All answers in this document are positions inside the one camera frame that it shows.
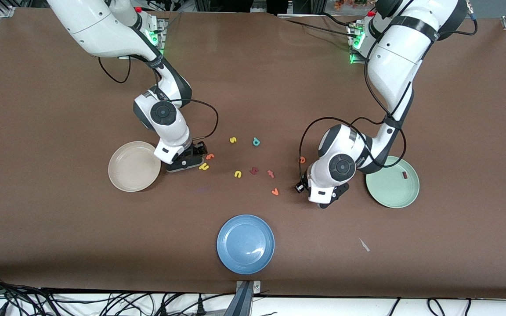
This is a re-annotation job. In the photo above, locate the brown table cover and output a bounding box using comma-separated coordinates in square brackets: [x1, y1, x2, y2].
[0, 8, 506, 300]

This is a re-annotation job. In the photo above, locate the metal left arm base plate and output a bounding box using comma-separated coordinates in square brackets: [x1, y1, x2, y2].
[347, 22, 369, 65]

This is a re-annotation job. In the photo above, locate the thick black base cable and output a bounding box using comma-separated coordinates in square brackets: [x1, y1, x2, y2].
[321, 12, 359, 27]

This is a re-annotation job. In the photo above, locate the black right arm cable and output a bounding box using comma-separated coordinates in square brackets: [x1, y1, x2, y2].
[98, 55, 219, 143]

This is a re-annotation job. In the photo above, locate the thin black base cable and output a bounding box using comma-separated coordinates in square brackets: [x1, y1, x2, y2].
[278, 17, 354, 37]

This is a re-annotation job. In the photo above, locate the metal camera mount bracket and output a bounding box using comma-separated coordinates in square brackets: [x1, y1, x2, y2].
[224, 280, 262, 316]

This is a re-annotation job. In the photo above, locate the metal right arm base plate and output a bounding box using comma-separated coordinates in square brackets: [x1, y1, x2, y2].
[147, 18, 166, 58]

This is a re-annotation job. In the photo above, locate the blue plate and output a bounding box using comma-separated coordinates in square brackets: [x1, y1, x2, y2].
[216, 214, 275, 275]

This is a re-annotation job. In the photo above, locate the orange dried flower bunch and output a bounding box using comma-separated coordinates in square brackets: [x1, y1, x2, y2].
[334, 0, 370, 10]

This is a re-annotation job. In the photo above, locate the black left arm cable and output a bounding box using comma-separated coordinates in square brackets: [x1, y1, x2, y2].
[299, 0, 478, 176]

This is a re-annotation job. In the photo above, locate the beige brown plate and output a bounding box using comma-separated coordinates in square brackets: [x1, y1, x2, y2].
[108, 141, 162, 193]

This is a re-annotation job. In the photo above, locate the green plate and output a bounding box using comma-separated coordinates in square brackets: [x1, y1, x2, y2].
[366, 155, 420, 209]

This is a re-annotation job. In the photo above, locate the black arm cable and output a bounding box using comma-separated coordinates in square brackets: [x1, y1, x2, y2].
[299, 0, 478, 176]
[98, 55, 219, 143]

